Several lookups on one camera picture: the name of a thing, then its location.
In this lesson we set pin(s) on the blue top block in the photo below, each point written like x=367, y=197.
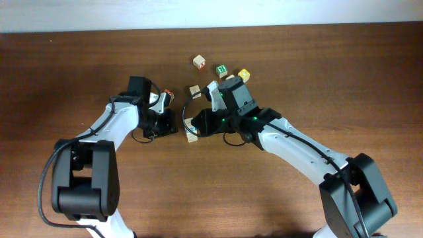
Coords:
x=192, y=131

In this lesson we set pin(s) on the yellow letter block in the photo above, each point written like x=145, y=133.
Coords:
x=244, y=74

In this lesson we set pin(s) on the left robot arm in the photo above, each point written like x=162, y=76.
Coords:
x=85, y=180

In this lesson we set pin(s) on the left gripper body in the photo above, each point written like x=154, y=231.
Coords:
x=158, y=124

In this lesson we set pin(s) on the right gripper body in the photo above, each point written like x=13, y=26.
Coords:
x=223, y=121

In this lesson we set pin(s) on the wooden block red side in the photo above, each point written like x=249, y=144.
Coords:
x=229, y=77

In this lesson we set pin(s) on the red letter A block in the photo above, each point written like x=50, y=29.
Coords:
x=170, y=94

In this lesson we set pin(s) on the wooden block green side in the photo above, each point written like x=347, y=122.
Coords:
x=188, y=123

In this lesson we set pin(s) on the wooden letter J block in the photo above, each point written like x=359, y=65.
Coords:
x=195, y=91

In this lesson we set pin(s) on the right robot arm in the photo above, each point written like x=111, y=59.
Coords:
x=355, y=197

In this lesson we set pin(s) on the wooden block blue side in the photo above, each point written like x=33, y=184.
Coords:
x=191, y=138

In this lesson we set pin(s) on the green letter R block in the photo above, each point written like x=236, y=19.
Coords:
x=221, y=71

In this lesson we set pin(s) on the top plain wooden block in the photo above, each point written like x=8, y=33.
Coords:
x=199, y=61

